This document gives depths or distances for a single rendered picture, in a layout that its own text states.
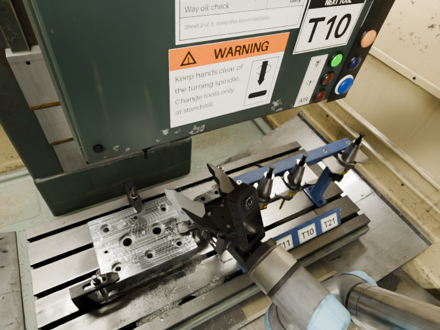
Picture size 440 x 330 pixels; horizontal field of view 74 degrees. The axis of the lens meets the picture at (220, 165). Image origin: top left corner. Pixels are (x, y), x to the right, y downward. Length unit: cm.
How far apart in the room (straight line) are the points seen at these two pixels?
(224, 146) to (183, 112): 147
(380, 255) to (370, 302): 88
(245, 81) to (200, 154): 140
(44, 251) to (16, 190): 69
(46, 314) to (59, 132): 58
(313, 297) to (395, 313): 12
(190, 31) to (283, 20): 12
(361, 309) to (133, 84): 49
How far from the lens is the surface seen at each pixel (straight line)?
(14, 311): 141
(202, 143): 184
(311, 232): 116
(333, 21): 44
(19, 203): 174
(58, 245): 116
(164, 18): 31
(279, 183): 88
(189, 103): 37
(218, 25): 34
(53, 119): 114
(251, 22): 36
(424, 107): 132
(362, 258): 144
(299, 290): 49
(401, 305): 55
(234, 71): 38
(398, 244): 148
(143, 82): 33
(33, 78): 104
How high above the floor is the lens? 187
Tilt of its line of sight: 48 degrees down
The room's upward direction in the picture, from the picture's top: 9 degrees clockwise
